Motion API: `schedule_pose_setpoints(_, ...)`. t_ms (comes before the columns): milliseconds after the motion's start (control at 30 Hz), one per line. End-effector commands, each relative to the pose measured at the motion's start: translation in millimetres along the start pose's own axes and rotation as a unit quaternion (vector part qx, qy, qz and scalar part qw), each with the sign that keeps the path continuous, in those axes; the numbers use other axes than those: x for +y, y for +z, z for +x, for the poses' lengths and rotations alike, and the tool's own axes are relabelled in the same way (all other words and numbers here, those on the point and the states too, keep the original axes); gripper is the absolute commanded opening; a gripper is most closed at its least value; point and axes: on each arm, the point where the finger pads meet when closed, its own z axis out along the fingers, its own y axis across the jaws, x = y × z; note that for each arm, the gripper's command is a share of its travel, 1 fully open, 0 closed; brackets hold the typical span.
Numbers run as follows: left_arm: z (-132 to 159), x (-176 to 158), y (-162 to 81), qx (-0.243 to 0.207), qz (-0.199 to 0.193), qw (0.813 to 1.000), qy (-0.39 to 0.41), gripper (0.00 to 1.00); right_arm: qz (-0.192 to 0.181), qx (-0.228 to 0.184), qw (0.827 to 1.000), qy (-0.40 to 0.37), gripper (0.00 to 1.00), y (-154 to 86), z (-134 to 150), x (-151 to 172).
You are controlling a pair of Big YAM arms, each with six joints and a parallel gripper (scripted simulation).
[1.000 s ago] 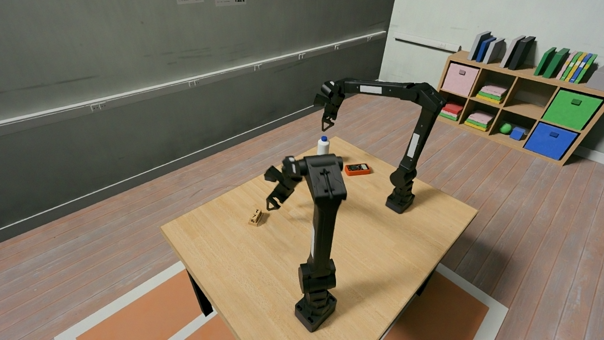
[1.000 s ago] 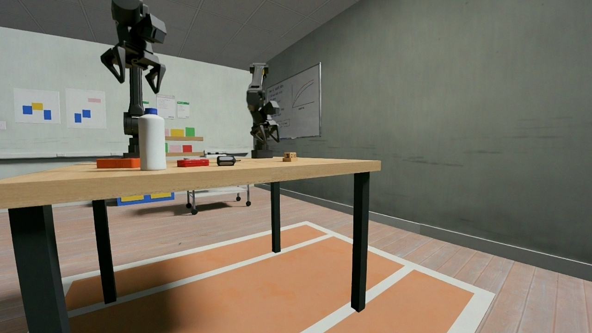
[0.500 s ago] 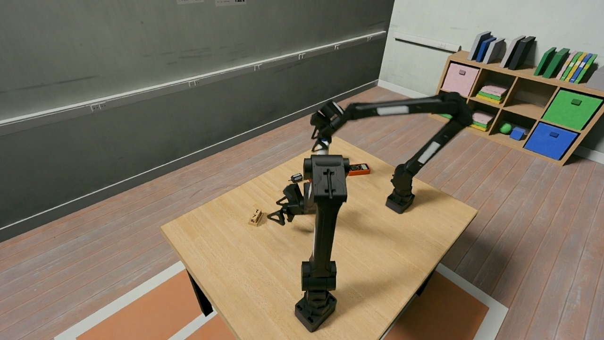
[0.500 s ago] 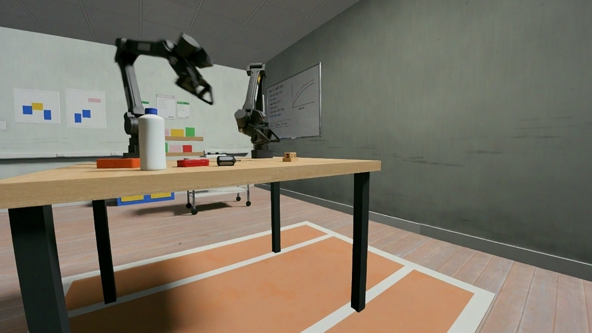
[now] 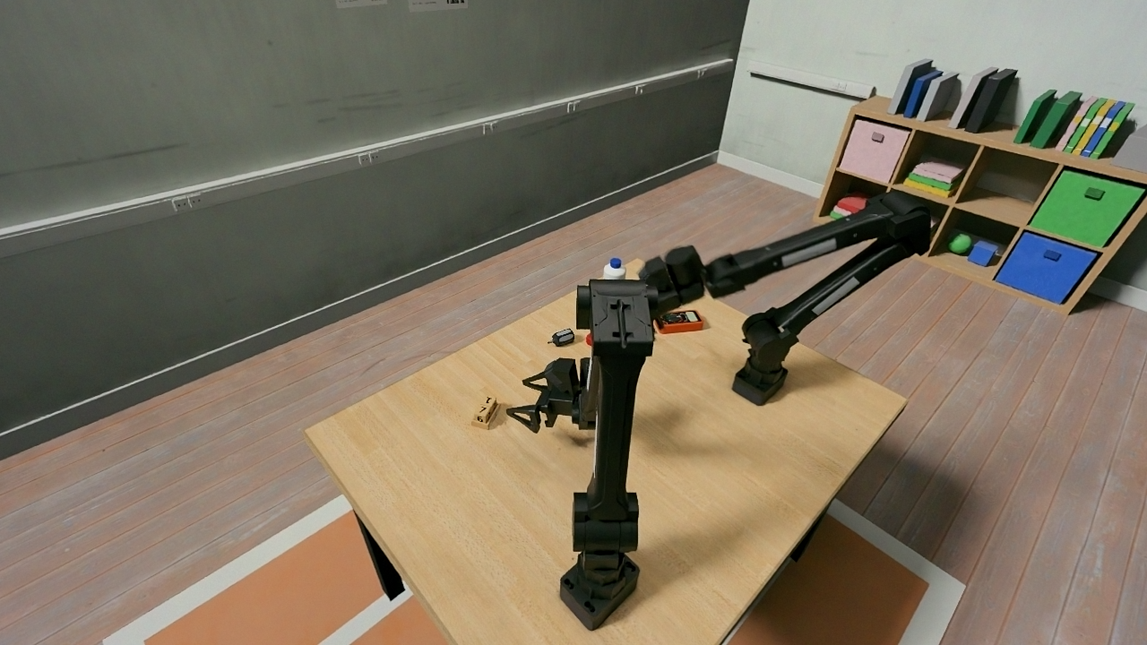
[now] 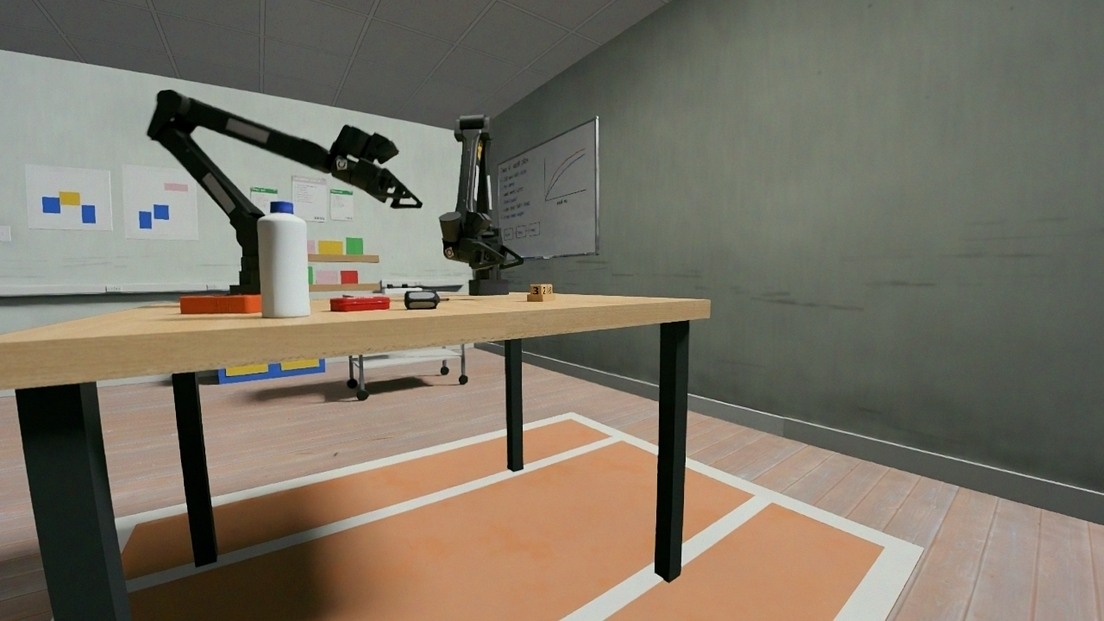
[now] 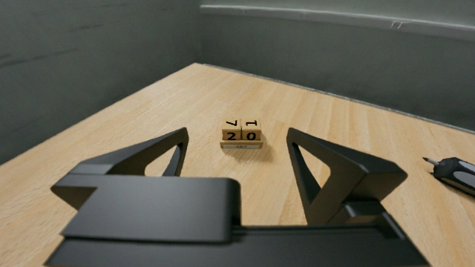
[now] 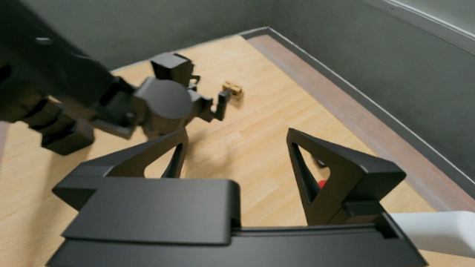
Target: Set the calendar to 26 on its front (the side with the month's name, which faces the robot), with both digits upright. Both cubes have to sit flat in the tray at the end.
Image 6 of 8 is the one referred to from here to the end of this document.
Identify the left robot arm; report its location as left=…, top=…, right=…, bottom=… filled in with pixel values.
left=439, top=115, right=509, bottom=285

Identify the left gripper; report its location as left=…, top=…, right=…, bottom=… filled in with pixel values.
left=458, top=241, right=524, bottom=270

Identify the white plastic bottle with blue cap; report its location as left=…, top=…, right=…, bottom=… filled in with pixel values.
left=257, top=201, right=311, bottom=318

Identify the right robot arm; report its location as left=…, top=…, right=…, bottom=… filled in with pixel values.
left=144, top=90, right=399, bottom=292

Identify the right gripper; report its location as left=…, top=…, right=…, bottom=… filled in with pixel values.
left=350, top=167, right=423, bottom=210

